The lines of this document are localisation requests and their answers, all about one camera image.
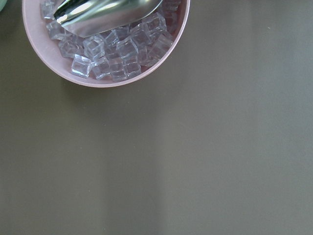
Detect clear plastic ice cubes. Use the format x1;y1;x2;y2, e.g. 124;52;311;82
40;0;181;82

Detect mint green bowl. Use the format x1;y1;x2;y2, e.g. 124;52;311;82
0;0;7;11

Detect pink bowl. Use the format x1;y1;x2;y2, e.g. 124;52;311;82
22;0;190;88

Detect metal ice scoop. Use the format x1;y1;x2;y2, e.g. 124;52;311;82
53;0;162;38

